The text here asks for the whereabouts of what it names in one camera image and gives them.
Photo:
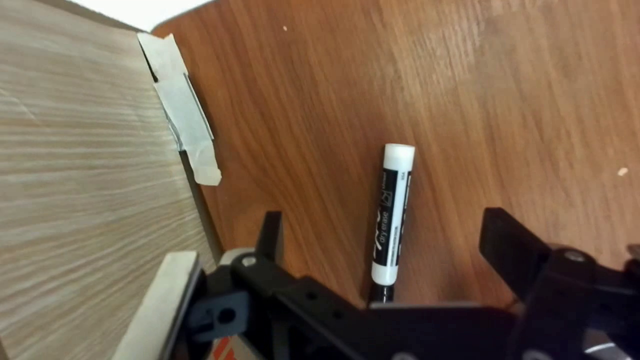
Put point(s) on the black and white dry-erase marker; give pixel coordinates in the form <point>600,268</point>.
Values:
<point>392,220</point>

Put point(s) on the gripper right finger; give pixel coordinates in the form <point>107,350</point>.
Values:
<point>560,290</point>

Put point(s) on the beige flat board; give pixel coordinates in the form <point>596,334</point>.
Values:
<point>160,305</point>

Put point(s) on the strip of beige masking tape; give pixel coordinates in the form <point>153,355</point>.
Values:
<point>185,110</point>

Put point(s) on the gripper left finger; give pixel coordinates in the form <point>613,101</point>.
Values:
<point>280,295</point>

